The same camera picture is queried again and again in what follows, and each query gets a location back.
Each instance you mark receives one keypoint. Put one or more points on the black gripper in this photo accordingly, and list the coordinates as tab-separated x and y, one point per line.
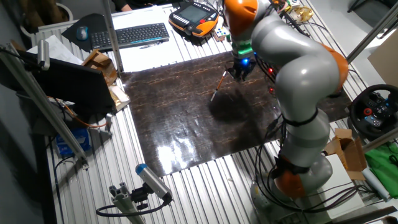
245	65

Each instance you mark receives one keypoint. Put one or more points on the thin dark pen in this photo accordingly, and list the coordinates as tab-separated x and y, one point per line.
219	85

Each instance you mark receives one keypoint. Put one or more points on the silver orange robot arm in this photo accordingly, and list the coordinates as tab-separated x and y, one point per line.
298	71

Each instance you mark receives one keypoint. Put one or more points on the person bare hand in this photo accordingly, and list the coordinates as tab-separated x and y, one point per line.
126	8

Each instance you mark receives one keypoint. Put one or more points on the colourful puzzle cube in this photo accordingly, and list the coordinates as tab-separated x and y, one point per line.
220	33

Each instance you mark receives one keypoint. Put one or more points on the dark marble pattern mat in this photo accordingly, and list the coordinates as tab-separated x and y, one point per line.
186	124

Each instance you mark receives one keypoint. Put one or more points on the black orange teach pendant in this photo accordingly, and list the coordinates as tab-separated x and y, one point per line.
192	15

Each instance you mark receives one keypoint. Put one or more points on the gold round object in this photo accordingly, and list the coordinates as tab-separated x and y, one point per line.
301	14

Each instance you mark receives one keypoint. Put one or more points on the black computer keyboard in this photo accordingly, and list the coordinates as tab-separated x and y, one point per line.
130	35

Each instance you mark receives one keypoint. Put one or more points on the white gold packet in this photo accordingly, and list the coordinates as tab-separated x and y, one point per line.
119	96

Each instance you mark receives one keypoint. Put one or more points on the open brown cardboard box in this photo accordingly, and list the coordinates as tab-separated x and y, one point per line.
348	152

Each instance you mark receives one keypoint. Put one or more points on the black steering wheel controller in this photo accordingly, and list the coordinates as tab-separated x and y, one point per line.
376	109

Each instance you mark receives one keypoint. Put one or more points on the brown cardboard sheet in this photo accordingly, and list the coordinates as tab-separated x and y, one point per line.
385	59

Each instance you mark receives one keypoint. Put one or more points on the white flat box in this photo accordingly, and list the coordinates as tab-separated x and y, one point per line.
335	186

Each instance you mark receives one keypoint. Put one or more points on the black mouse pad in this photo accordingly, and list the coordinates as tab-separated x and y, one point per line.
93	23

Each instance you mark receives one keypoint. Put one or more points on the blue grey computer mouse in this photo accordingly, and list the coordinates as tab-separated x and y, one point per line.
82	33

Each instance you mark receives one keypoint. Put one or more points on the black laptop screen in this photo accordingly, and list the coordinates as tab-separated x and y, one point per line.
71	84

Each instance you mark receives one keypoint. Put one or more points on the green cloth bag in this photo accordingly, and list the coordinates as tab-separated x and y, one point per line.
382	168

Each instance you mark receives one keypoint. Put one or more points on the white paper roll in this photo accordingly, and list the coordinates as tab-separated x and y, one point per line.
376	185

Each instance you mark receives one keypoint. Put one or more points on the blue box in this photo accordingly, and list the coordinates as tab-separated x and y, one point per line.
73	143

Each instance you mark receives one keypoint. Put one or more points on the white paper sheet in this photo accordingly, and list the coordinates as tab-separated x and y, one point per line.
59	49

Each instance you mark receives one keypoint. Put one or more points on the aluminium frame bar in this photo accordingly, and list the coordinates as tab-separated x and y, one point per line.
370	34
381	140
40	102
112	37

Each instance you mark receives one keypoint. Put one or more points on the silver camera blue tip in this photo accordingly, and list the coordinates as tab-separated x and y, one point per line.
154	182

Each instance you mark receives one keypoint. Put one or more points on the short aluminium profile post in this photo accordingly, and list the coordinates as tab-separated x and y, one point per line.
124	205

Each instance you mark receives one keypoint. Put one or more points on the silver cylindrical camera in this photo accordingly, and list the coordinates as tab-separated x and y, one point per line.
43	54

